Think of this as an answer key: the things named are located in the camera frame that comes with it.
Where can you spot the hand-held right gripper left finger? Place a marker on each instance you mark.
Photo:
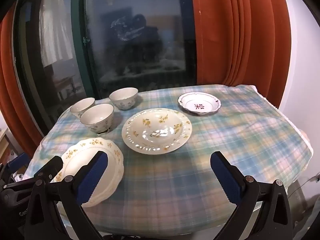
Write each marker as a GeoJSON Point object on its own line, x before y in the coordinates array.
{"type": "Point", "coordinates": [93, 177]}

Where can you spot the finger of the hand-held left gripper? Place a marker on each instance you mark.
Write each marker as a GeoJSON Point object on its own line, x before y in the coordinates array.
{"type": "Point", "coordinates": [17, 162]}
{"type": "Point", "coordinates": [51, 168]}

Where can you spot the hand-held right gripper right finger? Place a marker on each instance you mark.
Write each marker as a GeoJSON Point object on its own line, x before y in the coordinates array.
{"type": "Point", "coordinates": [226, 180]}

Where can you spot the scalloped cream floral plate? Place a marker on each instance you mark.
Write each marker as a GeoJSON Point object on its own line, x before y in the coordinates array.
{"type": "Point", "coordinates": [75, 152]}

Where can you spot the white floral bowl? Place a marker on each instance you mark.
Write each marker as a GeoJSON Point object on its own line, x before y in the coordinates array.
{"type": "Point", "coordinates": [124, 100]}
{"type": "Point", "coordinates": [82, 107]}
{"type": "Point", "coordinates": [97, 118]}

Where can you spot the large pierced cream floral plate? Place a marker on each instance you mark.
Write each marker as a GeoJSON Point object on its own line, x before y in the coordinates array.
{"type": "Point", "coordinates": [156, 130]}

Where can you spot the white plate with red pattern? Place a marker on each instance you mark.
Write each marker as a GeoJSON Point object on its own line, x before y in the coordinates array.
{"type": "Point", "coordinates": [200, 103]}

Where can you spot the cream shelf unit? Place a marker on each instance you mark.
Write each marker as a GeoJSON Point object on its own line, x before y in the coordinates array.
{"type": "Point", "coordinates": [5, 142]}

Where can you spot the plaid tablecloth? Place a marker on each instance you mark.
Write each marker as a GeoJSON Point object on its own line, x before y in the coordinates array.
{"type": "Point", "coordinates": [175, 180]}

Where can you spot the narrow orange curtain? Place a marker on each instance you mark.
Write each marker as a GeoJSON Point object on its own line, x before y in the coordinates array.
{"type": "Point", "coordinates": [10, 80]}

